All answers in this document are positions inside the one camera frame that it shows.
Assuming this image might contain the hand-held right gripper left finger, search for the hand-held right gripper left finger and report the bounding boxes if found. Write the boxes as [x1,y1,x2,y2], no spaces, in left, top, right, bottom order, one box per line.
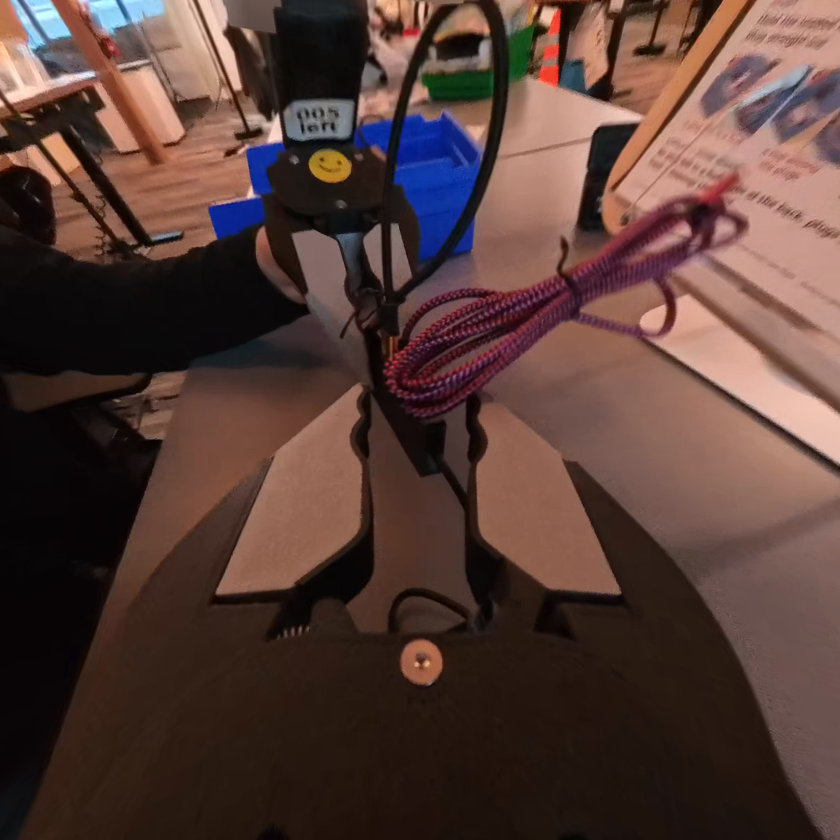
[213,387,375,598]

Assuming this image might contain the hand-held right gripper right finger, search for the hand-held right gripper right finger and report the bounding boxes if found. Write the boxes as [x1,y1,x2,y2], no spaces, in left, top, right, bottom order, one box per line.
[462,395,624,601]

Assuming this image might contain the blue plastic box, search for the blue plastic box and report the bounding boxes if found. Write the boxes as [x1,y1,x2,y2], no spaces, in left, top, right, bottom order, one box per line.
[209,112,483,260]

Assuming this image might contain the black hub cable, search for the black hub cable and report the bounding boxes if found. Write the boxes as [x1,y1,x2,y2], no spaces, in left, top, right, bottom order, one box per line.
[387,459,475,634]

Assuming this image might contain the magenta braided usb cable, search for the magenta braided usb cable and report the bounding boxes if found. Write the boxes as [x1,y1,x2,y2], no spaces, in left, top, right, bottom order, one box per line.
[384,171,749,421]

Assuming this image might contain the black braided cable orange plugs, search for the black braided cable orange plugs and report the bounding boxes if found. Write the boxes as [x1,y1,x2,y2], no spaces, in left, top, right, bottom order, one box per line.
[341,0,509,355]

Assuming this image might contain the person's left hand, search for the person's left hand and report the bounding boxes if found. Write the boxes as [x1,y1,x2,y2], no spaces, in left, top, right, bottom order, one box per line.
[255,226,309,306]

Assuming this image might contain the green plastic bin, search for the green plastic bin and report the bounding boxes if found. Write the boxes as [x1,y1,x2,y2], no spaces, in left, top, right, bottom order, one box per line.
[420,26,536,102]

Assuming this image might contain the white cabinet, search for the white cabinet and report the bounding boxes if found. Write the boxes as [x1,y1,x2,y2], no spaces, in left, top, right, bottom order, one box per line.
[98,60,186,153]

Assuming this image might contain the white stand base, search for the white stand base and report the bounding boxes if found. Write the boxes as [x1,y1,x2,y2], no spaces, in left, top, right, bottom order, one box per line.
[640,289,840,468]

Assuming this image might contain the orange traffic cone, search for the orange traffic cone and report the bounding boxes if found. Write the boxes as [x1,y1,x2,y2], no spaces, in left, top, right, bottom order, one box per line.
[539,10,567,88]

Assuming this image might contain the black charger with display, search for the black charger with display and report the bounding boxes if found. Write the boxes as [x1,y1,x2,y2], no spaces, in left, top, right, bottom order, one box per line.
[577,125,641,231]

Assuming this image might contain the wooden sign board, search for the wooden sign board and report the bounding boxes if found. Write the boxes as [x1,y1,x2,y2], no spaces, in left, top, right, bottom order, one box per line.
[604,0,840,408]

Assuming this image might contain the printed instruction sheet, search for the printed instruction sheet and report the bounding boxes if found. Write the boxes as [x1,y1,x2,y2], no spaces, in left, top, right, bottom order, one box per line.
[617,0,840,329]

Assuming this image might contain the wooden support post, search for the wooden support post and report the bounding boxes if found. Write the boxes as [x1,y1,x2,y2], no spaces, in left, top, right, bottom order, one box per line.
[52,0,168,166]

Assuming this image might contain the black frame table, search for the black frame table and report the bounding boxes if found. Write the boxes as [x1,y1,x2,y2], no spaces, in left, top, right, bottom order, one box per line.
[0,85,186,260]

